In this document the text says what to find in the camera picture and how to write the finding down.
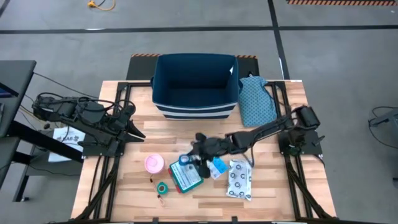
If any white printed paper sheet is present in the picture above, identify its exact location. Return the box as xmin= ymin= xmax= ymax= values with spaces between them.
xmin=48 ymin=126 xmax=86 ymax=163

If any black hazard-edged floor mat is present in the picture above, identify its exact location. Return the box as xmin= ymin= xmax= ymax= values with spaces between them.
xmin=126 ymin=53 xmax=260 ymax=81

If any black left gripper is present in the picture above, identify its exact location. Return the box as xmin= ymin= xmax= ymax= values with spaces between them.
xmin=113 ymin=105 xmax=146 ymax=142

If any green first aid box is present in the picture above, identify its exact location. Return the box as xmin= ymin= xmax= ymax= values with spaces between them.
xmin=168 ymin=160 xmax=205 ymax=194

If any yellow floor cable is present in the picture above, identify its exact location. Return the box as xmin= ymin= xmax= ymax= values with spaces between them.
xmin=87 ymin=0 xmax=116 ymax=12

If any black floor cable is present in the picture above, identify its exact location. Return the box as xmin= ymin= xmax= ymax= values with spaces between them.
xmin=32 ymin=72 xmax=100 ymax=100

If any navy white striped fabric basket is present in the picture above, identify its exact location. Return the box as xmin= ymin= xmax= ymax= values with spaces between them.
xmin=150 ymin=52 xmax=241 ymax=121

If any blue white pill organizer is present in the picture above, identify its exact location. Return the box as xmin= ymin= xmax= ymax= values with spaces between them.
xmin=213 ymin=156 xmax=229 ymax=175

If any pink plastic cup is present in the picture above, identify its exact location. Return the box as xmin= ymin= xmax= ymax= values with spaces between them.
xmin=144 ymin=153 xmax=165 ymax=174

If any black metal table frame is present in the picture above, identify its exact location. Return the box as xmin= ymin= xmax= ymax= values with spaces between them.
xmin=73 ymin=81 xmax=335 ymax=222

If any orange black hazard tape strip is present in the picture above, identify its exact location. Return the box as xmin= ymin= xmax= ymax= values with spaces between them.
xmin=286 ymin=0 xmax=398 ymax=6

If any black side desk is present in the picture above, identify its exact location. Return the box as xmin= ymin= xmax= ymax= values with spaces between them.
xmin=0 ymin=60 xmax=85 ymax=203

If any teal patterned fabric pouch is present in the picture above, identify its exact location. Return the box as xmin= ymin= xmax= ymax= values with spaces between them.
xmin=238 ymin=75 xmax=278 ymax=128

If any black office chair base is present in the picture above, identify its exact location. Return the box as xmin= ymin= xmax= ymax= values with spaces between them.
xmin=368 ymin=106 xmax=398 ymax=149

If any thin brown corded thermometer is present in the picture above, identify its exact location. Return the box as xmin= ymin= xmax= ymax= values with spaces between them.
xmin=149 ymin=174 xmax=166 ymax=207

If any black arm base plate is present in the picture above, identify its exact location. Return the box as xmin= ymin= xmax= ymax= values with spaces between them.
xmin=77 ymin=130 xmax=125 ymax=157
xmin=278 ymin=129 xmax=324 ymax=156

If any white patterned gauze pack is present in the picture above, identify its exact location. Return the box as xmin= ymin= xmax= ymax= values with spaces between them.
xmin=226 ymin=159 xmax=253 ymax=202

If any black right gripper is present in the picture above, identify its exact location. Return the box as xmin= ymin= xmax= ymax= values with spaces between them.
xmin=194 ymin=133 xmax=234 ymax=179

